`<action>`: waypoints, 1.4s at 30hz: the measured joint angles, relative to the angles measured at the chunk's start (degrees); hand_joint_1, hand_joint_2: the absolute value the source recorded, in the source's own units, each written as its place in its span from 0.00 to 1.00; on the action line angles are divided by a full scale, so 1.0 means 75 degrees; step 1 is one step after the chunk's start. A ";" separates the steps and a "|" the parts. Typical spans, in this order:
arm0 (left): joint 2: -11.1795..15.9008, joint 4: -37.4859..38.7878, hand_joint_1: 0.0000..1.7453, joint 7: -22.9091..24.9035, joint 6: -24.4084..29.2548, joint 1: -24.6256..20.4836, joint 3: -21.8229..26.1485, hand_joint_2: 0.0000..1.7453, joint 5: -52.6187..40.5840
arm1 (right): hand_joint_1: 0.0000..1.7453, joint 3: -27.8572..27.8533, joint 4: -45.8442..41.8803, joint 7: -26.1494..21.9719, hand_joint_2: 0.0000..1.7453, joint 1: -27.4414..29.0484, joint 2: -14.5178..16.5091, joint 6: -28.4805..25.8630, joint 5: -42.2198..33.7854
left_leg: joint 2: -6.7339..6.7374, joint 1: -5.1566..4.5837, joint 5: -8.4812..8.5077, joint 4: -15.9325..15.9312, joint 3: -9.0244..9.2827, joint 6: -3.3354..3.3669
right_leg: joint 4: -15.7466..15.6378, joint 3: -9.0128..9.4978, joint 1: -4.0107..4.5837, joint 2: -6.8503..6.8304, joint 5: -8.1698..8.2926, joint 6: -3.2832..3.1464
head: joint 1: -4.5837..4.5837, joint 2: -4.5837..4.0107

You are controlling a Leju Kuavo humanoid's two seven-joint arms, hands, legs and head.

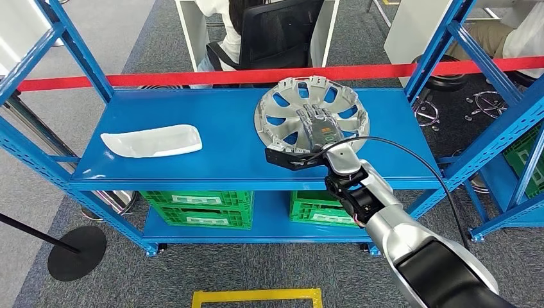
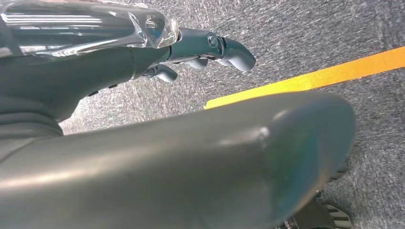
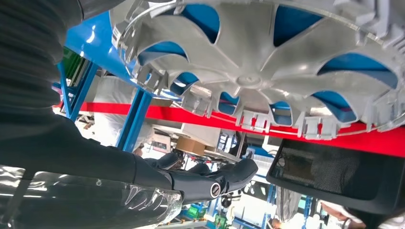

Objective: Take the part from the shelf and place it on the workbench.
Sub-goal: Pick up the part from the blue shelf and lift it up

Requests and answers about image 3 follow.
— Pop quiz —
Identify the red barrier belt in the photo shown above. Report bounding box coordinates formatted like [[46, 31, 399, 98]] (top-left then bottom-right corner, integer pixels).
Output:
[[52, 101, 405, 159]]

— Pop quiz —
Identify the clear plastic hand cover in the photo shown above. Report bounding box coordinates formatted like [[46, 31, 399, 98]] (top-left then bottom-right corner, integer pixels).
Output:
[[0, 164, 183, 229]]

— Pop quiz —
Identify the brown cardboard box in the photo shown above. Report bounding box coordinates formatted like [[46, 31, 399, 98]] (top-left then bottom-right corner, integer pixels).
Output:
[[175, 136, 206, 156]]

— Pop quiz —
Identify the person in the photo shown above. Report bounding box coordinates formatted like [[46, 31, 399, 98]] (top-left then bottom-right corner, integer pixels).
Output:
[[320, 200, 405, 229]]

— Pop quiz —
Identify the black mesh office chair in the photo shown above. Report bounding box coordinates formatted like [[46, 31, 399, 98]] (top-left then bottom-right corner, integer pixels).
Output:
[[266, 137, 405, 216]]

